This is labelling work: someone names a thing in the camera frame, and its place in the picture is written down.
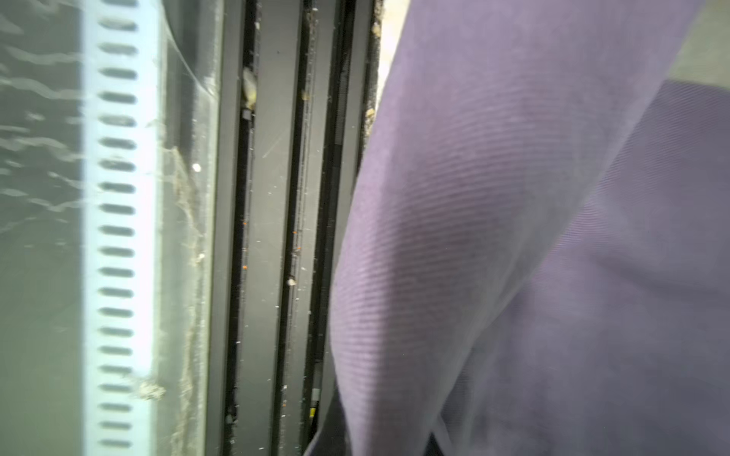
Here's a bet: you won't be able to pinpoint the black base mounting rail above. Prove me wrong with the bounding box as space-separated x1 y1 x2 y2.
205 1 379 455

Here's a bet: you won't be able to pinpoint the white slotted cable duct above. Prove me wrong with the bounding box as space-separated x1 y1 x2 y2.
82 1 162 455

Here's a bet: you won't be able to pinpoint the purple long pants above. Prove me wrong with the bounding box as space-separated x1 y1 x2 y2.
307 1 729 455

